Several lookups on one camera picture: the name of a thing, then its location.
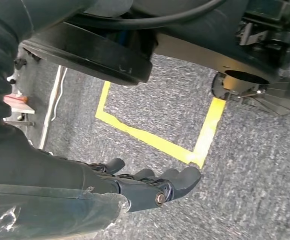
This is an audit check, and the red flat object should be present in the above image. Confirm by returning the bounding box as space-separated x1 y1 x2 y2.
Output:
3 93 29 105

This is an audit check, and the yellow floor tape square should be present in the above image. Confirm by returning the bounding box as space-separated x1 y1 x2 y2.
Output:
95 81 227 170

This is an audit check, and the black robot lower body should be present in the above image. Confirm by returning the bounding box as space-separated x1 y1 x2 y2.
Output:
22 0 290 117

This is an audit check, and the black robot body cable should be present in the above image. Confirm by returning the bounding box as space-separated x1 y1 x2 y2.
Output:
67 0 227 31

